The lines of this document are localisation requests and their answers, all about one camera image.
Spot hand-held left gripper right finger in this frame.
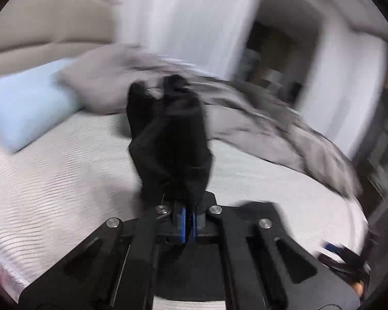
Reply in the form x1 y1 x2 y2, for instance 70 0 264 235
189 192 359 310

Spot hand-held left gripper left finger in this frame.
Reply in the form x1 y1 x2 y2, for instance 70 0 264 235
18 205 187 310

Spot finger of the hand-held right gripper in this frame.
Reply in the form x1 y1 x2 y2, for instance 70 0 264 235
322 243 366 260
317 253 371 280

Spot black pants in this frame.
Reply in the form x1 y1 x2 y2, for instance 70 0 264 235
125 74 214 209

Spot dark open shelf unit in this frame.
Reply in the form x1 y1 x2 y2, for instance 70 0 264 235
357 86 388 217

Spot grey crumpled duvet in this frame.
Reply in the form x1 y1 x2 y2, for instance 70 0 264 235
56 43 364 199

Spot white honeycomb bed mattress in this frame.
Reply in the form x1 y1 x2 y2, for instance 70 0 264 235
0 108 371 310

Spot light blue pillow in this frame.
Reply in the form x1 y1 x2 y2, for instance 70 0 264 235
0 59 86 155

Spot beige padded headboard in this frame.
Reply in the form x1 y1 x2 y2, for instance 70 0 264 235
0 0 125 80

